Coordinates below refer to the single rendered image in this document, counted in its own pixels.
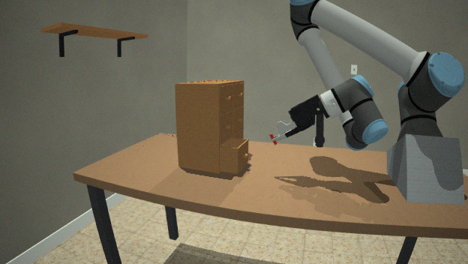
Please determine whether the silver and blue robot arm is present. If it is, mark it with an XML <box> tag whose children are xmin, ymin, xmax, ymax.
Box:
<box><xmin>289</xmin><ymin>0</ymin><xmax>465</xmax><ymax>151</ymax></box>

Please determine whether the brown chest of drawers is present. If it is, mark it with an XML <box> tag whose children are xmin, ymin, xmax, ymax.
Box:
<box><xmin>175</xmin><ymin>80</ymin><xmax>244</xmax><ymax>173</ymax></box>

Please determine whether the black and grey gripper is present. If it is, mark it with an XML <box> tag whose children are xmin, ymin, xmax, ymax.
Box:
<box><xmin>271</xmin><ymin>95</ymin><xmax>330</xmax><ymax>141</ymax></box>

